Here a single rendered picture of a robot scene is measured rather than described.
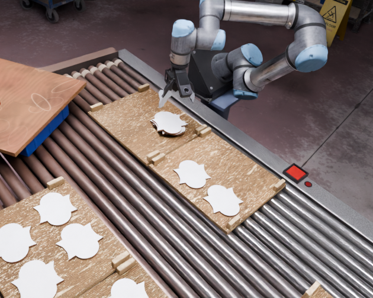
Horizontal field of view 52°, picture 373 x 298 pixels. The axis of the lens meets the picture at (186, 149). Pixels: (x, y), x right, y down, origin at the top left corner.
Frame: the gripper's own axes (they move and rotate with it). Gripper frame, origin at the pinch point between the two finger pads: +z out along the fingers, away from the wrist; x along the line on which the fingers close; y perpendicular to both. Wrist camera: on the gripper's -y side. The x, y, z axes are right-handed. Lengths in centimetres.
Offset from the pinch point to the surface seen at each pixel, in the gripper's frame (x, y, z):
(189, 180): 6.6, -30.7, 10.9
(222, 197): -1.5, -42.2, 10.9
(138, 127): 14.6, 5.0, 11.8
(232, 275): 9, -70, 13
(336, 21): -288, 198, 75
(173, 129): 3.2, -5.3, 7.6
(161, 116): 4.6, 4.2, 7.6
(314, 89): -208, 121, 105
